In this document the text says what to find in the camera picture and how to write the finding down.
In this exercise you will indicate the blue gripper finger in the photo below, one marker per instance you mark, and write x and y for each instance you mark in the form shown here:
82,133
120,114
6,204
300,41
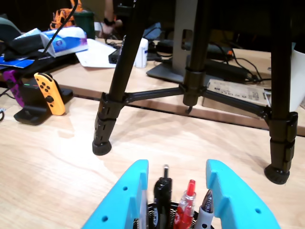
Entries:
238,200
121,198

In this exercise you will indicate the clear pen with grey grip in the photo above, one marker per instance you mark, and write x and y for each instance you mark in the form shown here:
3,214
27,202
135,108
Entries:
206,214

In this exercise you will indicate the red pen with white grip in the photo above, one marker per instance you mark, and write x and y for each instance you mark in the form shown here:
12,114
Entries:
186,207

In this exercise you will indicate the bare person forearm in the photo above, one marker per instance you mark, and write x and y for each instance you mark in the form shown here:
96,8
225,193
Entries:
109,9

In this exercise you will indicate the black mesh pen holder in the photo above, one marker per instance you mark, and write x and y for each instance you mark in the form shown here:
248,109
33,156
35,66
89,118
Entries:
150,214

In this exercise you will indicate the bare person hand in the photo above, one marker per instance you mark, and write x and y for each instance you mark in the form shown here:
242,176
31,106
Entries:
110,29

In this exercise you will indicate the brown cardboard box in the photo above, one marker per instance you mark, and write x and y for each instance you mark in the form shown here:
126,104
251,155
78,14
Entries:
233,91

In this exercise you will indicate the black joy-con charging dock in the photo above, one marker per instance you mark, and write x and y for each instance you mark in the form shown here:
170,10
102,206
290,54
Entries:
31,114

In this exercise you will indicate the orange joy-con controller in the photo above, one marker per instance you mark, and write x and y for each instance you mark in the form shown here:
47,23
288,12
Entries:
51,95

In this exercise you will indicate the long black power adapter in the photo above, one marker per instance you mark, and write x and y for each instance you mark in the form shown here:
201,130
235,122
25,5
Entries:
226,69

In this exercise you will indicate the white cylindrical container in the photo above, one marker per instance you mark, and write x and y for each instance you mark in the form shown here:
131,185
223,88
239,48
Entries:
299,78

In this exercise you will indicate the small black power brick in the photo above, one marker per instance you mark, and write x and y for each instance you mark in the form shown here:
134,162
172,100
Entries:
115,56

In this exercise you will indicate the white paper sheets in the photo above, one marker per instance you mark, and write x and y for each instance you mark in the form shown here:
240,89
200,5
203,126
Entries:
95,57

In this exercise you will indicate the white plastic bottle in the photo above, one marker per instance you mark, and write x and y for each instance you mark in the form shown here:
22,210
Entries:
142,55

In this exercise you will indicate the grey monitor stand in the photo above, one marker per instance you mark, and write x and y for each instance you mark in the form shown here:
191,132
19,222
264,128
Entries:
177,59

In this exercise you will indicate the purple joy-con controller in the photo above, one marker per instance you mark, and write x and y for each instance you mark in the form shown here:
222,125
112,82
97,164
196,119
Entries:
15,88

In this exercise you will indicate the blue white tissue pack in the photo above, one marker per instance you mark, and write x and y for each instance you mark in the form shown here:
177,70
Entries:
69,40

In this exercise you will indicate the blue booklet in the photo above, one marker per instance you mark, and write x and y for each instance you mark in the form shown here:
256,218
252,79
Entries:
16,63

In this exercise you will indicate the dark green bin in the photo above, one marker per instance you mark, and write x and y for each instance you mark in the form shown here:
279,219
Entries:
84,23

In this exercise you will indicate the black bag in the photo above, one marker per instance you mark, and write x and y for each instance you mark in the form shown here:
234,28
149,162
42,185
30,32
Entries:
21,45

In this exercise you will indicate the black camera tripod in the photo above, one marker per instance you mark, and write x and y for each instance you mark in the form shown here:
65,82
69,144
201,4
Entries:
194,83

